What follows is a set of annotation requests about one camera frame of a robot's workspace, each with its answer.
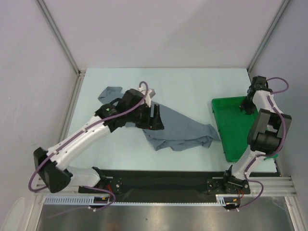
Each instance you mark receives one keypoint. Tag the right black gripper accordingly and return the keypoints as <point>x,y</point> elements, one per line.
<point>248,103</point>

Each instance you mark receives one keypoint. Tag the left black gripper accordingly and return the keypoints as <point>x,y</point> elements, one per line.
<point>153,123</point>

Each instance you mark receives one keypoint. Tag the grey-blue t shirt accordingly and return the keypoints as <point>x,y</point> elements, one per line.
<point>180,133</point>

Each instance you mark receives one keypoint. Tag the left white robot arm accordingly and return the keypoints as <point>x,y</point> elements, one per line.
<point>53,164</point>

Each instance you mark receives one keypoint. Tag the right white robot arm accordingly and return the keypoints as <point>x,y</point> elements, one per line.
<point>265,138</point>

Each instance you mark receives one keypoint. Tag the green plastic tray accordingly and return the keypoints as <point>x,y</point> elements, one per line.
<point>233,126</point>

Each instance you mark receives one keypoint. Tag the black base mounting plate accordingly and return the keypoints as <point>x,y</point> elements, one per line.
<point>122,181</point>

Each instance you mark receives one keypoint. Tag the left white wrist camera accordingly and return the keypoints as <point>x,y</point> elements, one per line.
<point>147,94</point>

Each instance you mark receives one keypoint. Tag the aluminium frame rail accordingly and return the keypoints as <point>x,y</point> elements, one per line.
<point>272,186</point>

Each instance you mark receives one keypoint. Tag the white slotted cable duct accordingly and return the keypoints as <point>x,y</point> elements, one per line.
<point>102,200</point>

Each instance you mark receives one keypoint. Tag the right aluminium corner post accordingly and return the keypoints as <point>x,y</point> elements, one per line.
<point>266,38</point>

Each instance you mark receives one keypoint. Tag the aluminium corner post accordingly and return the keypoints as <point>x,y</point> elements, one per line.
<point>57,34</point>
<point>266,38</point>

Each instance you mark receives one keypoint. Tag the left aluminium corner post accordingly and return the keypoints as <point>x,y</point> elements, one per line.
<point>57,34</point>

